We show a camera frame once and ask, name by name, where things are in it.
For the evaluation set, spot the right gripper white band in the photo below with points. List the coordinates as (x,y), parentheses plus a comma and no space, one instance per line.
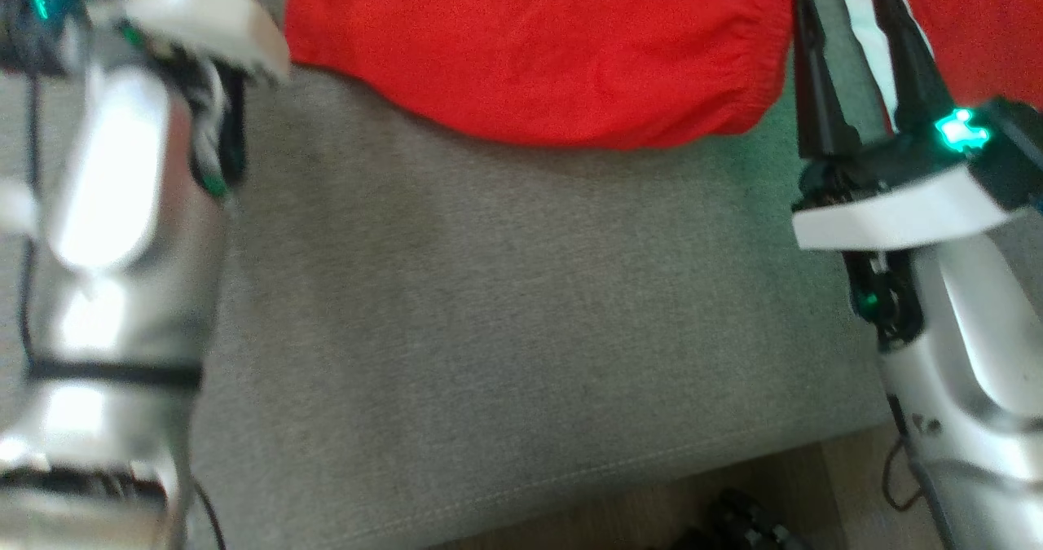
(896,216)

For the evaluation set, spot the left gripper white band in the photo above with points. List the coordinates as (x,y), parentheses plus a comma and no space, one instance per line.
(195,12)

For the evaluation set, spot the red Bulls 23 jersey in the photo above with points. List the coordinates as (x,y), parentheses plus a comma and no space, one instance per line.
(978,20)

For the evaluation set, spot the red mesh basketball shorts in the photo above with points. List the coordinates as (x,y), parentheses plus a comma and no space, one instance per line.
(530,45)

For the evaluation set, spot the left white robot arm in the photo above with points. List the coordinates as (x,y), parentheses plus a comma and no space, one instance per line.
(122,289)

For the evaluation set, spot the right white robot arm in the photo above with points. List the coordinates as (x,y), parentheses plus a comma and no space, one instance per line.
(978,371)

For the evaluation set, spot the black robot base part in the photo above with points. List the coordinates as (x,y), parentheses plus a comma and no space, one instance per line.
(741,521)

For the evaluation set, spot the grey sofa seat cushion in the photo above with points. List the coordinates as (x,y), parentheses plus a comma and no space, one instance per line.
(530,305)

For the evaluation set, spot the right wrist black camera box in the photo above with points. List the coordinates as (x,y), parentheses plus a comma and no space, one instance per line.
(1010,151)

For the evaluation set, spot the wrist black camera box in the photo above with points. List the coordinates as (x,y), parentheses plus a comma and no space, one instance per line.
(33,37)
(1010,151)

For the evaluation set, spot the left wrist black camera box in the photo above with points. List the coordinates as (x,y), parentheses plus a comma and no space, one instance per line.
(33,37)

